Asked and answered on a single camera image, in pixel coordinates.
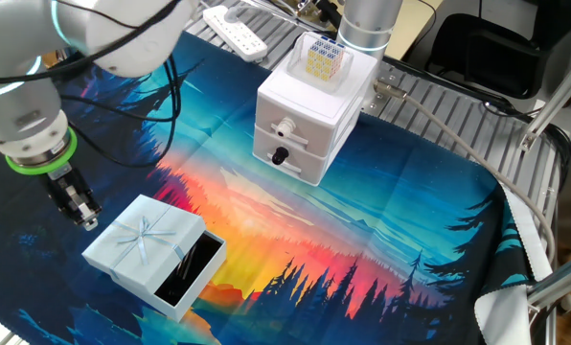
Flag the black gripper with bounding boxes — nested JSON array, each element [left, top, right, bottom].
[[43, 164, 103, 232]]

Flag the light blue ribboned box casing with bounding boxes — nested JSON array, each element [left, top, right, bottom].
[[81, 194, 208, 295]]

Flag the black pen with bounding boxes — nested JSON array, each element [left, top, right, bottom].
[[172, 241, 201, 293]]

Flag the white drawer with black knob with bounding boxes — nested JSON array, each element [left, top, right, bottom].
[[252, 126, 332, 187]]

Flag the white power strip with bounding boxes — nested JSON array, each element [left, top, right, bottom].
[[202, 4, 269, 62]]

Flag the white plastic drawer cabinet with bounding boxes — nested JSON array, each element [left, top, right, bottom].
[[251, 31, 380, 187]]

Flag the colourful forest sunset tablecloth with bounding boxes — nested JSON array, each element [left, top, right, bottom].
[[0, 31, 555, 345]]

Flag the white puzzle cube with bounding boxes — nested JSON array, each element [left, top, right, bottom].
[[305, 36, 347, 81]]

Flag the clear plastic cube case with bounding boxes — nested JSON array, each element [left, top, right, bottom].
[[286, 31, 355, 93]]

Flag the beige wooden desk board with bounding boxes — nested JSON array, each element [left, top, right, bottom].
[[385, 0, 444, 61]]

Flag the black office chair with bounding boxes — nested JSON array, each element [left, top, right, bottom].
[[426, 12, 550, 100]]

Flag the slanted aluminium profile bar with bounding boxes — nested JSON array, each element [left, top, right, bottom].
[[518, 47, 571, 153]]

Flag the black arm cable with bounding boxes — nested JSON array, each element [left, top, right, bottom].
[[0, 0, 184, 124], [67, 55, 179, 170]]

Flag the grey cable with metal connector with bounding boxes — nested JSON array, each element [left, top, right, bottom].
[[372, 79, 558, 269]]

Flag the aluminium frame bar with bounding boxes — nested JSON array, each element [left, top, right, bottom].
[[527, 248, 571, 312]]

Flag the black cable bundle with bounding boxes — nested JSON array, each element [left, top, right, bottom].
[[476, 90, 571, 212]]

